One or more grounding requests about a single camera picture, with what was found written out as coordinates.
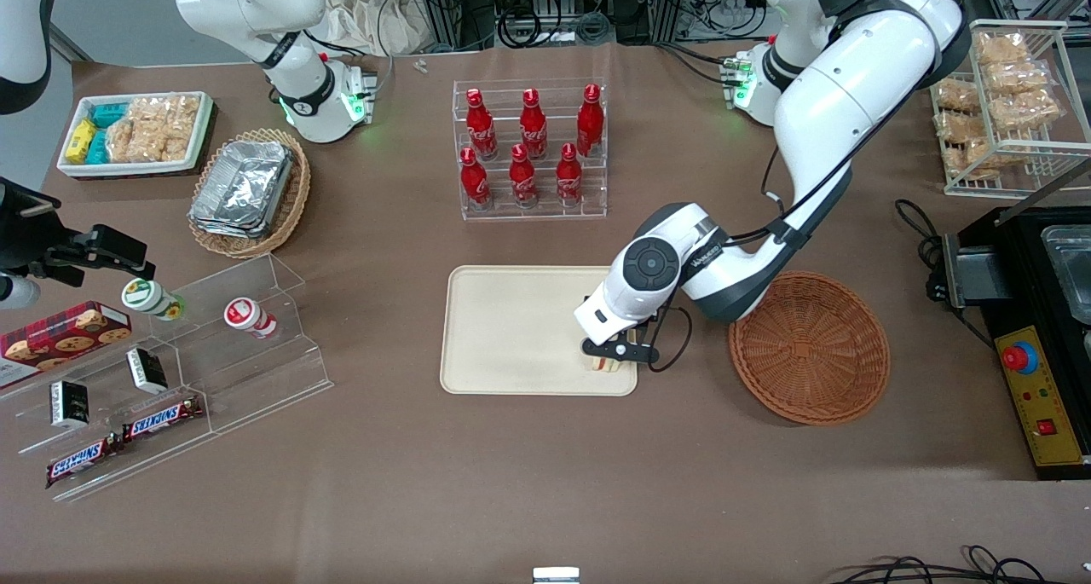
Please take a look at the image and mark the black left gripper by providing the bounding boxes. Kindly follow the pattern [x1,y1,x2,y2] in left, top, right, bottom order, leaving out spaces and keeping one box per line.
[581,327,662,367]

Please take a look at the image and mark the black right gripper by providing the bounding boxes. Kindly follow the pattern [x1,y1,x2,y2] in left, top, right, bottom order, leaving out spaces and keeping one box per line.
[0,178,158,285]

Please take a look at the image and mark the white rectangular snack tray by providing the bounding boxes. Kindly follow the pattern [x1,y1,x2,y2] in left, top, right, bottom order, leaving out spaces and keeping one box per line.
[56,90,214,178]

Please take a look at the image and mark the beige rectangular tray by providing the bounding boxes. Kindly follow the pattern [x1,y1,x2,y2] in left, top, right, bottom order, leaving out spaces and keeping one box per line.
[439,264,639,397]

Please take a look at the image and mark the oval tan wicker basket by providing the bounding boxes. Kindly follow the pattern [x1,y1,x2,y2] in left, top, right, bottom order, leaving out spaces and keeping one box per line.
[187,127,313,260]

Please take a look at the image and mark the round brown wicker basket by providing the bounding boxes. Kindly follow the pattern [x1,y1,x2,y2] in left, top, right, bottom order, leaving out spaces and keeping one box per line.
[729,270,892,426]

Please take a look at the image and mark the green capped yogurt bottle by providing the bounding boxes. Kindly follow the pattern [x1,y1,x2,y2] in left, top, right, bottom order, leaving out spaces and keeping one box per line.
[120,277,188,323]

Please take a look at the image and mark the red plaid cookie box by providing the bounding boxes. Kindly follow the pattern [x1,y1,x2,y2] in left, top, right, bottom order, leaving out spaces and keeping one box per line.
[0,300,134,390]

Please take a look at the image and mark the small black white carton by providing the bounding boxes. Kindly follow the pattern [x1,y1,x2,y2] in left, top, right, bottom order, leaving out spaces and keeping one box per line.
[49,379,92,431]
[125,346,170,396]

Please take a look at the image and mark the yellow snack box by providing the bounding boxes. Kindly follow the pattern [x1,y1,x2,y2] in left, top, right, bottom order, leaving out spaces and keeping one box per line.
[65,119,98,164]

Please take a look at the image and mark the red capped yogurt bottle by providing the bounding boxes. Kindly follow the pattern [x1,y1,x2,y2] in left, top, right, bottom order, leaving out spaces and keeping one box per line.
[223,297,280,340]

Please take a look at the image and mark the stack of foil containers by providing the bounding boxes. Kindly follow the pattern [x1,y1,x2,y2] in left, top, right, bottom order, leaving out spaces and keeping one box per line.
[188,140,296,240]

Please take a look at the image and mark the clear bag of rice crackers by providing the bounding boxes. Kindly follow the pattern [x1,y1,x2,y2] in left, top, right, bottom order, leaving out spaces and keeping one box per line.
[105,95,202,165]

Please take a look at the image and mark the clear acrylic bottle rack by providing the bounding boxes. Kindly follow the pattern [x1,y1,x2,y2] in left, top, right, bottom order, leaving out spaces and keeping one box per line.
[451,78,609,222]

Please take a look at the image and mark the clear acrylic step display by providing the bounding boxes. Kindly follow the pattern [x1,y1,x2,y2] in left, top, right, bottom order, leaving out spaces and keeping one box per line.
[0,253,335,505]

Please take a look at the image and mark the Snickers chocolate bar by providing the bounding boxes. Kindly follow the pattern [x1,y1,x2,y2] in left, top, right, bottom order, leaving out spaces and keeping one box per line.
[45,434,125,490]
[121,394,206,443]

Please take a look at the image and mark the red cola bottle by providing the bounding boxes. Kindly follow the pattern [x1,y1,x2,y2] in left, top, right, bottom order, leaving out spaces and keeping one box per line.
[509,144,540,210]
[576,84,606,159]
[556,142,585,208]
[459,147,494,211]
[519,89,549,161]
[465,88,499,162]

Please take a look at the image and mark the beige cloth bag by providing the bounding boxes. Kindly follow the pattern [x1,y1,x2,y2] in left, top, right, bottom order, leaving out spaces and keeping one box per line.
[322,0,429,57]

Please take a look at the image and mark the bagged fried snack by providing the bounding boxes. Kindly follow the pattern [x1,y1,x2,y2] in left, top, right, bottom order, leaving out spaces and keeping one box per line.
[944,138,999,181]
[975,31,1030,66]
[988,89,1065,133]
[984,59,1052,97]
[937,111,990,147]
[935,79,982,115]

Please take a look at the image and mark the black appliance housing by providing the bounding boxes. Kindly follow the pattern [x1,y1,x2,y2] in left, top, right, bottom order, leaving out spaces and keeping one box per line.
[927,205,1091,482]

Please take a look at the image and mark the yellow control panel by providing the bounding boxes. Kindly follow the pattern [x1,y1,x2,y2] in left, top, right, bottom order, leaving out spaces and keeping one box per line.
[995,325,1088,468]

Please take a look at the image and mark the metal pan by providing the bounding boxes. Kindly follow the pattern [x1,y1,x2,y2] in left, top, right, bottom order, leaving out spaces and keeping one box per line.
[1041,225,1091,326]

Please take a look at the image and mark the coiled grey cable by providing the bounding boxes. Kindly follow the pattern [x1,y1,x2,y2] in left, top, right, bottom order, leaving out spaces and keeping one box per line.
[574,11,614,45]

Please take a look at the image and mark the coiled black cable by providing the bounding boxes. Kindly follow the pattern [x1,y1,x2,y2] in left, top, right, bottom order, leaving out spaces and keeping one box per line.
[497,11,544,49]

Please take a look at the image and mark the black looped cable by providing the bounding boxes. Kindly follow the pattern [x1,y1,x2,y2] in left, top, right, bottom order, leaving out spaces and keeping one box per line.
[894,197,950,300]

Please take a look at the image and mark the black floor cables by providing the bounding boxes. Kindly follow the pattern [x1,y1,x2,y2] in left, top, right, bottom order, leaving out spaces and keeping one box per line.
[828,545,1091,584]

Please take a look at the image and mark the white wire rack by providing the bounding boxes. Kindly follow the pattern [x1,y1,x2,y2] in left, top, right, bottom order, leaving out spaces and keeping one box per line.
[929,18,1091,199]

